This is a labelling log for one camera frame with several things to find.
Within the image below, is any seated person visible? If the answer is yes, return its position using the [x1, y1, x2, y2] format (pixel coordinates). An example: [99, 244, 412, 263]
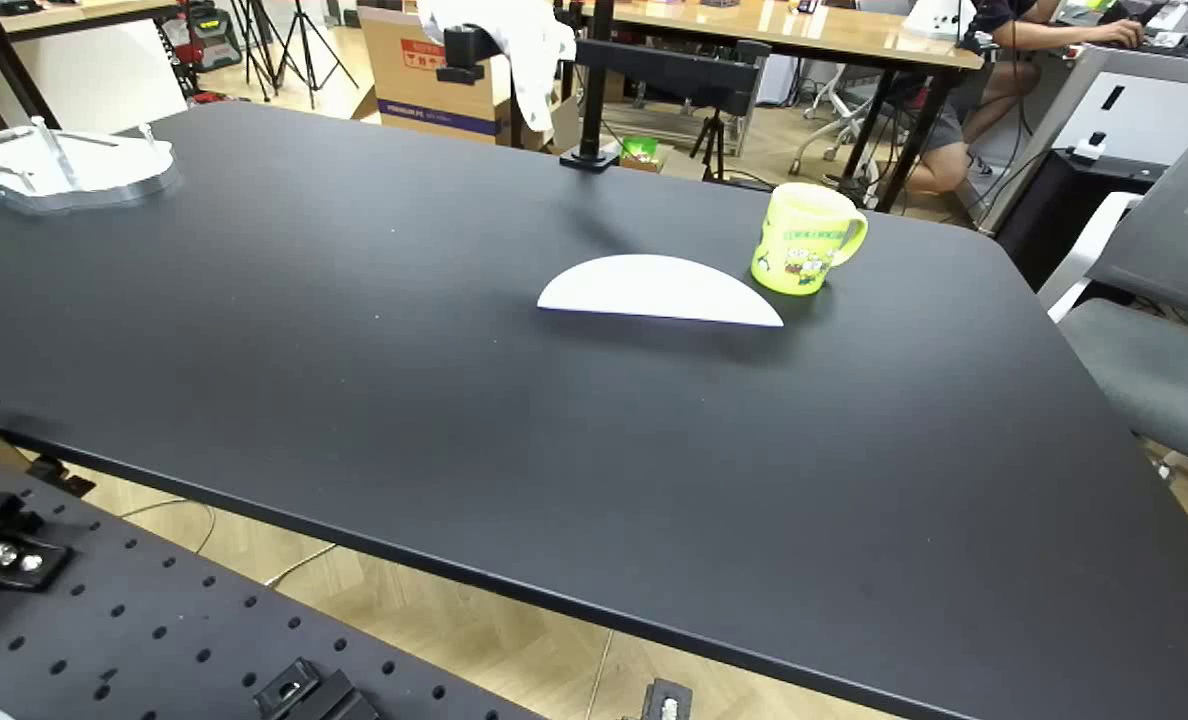
[904, 0, 1144, 202]

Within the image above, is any black camera stand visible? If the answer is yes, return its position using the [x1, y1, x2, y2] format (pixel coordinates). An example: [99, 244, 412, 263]
[552, 0, 769, 173]

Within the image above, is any grey office chair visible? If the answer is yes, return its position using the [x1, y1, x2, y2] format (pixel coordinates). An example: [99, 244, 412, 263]
[1035, 148, 1188, 456]

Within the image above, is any wooden work table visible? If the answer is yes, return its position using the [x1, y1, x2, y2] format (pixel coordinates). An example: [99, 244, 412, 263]
[555, 0, 985, 209]

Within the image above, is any white half-round plate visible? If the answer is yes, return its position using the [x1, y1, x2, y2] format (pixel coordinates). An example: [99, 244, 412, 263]
[535, 253, 784, 327]

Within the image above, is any cardboard box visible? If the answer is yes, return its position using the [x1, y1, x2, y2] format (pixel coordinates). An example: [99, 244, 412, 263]
[355, 5, 539, 148]

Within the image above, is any black perforated mounting board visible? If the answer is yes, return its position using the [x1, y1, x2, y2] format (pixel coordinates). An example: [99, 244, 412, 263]
[0, 440, 532, 720]

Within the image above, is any yellow green mug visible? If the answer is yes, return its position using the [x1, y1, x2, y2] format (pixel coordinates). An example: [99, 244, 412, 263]
[746, 184, 869, 302]

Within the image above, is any white cloth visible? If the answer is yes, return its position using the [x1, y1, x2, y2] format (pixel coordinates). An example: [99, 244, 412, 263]
[414, 0, 574, 135]

